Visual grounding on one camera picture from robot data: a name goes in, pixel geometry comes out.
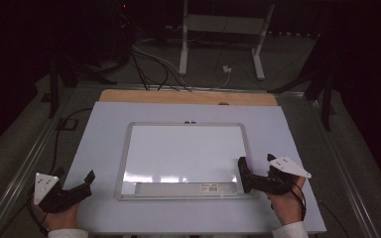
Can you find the person's right hand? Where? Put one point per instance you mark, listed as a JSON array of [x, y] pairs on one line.
[[287, 208]]

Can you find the person's left white sleeve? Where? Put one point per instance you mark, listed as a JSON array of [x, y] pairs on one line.
[[67, 234]]

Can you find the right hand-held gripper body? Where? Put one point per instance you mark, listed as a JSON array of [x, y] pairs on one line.
[[278, 185]]

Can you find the person's left hand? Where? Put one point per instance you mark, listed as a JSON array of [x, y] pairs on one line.
[[61, 219]]

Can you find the black square floor plate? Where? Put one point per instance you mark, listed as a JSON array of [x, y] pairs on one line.
[[67, 124]]

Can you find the black tripod stand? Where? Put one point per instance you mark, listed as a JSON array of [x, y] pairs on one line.
[[53, 89], [325, 99]]

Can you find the metal frame rail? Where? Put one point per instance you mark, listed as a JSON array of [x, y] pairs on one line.
[[20, 175], [340, 158]]

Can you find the dark equipment rack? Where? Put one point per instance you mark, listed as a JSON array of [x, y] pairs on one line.
[[124, 29]]

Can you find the grey metal stand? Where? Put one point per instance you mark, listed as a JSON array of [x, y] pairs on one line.
[[223, 24]]

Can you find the black and purple whiteboard eraser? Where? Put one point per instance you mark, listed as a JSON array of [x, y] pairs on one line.
[[243, 168]]

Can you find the large white table sheet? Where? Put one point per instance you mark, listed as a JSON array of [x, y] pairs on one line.
[[178, 214]]

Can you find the silver-framed whiteboard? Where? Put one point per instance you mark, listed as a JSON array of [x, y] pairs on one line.
[[178, 155]]

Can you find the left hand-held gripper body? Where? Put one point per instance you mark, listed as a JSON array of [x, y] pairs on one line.
[[69, 196]]

